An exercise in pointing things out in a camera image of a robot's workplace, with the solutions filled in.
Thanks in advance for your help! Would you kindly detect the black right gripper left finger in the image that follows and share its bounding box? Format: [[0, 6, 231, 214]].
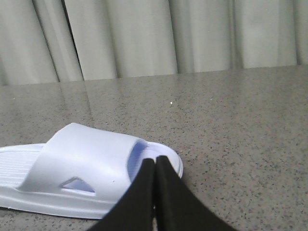
[[89, 159, 154, 231]]

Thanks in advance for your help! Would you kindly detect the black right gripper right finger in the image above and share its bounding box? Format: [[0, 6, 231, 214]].
[[155, 156, 235, 231]]

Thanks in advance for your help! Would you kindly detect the grey-white curtain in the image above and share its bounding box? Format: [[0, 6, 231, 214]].
[[0, 0, 308, 85]]

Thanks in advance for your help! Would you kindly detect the light blue slipper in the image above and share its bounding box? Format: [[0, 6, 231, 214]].
[[0, 123, 183, 219]]

